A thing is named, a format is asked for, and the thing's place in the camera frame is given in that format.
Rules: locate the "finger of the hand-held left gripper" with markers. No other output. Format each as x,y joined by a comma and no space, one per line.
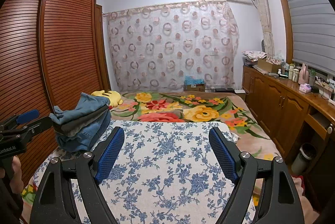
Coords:
39,124
26,116

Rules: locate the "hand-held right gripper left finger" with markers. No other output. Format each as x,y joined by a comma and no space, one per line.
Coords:
110,153

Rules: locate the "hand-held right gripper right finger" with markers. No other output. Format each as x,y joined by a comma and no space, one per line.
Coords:
225,156

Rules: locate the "person's left hand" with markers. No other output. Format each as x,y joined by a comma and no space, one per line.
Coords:
17,171

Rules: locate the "folded blue denim jeans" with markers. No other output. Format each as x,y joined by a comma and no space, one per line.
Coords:
83,139

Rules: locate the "white blue-floral mat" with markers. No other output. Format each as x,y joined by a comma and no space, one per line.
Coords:
170,161

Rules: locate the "yellow plush toy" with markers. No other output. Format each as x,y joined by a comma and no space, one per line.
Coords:
112,97

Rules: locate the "flat white device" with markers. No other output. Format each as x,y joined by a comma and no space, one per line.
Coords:
240,91

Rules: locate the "grey trash bin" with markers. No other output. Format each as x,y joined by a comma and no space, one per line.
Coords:
301,161

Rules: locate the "cardboard box with blue contents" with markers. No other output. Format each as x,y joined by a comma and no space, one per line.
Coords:
193,86

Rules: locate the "wooden sideboard cabinet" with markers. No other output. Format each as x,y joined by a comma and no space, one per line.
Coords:
277,98

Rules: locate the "brown slatted wardrobe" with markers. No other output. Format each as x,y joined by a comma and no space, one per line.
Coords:
65,43

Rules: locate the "open cardboard box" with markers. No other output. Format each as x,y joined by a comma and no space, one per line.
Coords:
267,65

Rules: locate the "pink tissue box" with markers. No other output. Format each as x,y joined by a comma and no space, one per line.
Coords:
305,88

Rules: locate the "stack of folded patterned cloths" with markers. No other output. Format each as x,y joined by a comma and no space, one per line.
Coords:
252,54

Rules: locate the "group of white toiletry bottles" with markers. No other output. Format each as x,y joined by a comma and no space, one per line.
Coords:
295,74

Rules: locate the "pink bottle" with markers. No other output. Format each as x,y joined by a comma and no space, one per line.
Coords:
303,74

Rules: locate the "green bottle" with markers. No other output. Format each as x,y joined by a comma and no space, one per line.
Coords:
312,77

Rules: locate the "tied lace side curtain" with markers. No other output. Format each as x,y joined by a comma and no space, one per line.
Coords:
261,9

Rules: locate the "grey striped window blind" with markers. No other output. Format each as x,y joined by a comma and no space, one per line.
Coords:
308,25

